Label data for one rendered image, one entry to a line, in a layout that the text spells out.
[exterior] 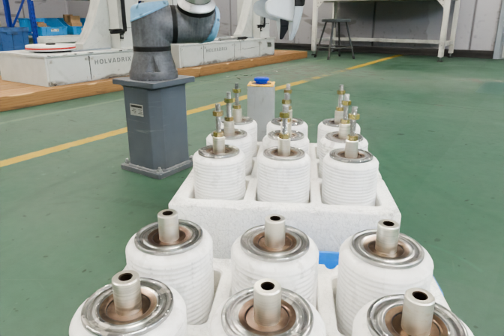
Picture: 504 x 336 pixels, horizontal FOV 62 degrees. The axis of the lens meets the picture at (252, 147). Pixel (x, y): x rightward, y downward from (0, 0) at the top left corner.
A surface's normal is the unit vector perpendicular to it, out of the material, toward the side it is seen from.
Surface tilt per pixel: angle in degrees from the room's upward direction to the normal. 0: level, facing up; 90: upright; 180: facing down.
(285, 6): 85
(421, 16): 90
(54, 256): 0
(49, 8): 90
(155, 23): 90
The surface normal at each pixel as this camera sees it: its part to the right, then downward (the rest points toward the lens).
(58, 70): 0.83, 0.17
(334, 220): -0.11, 0.30
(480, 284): 0.00, -0.95
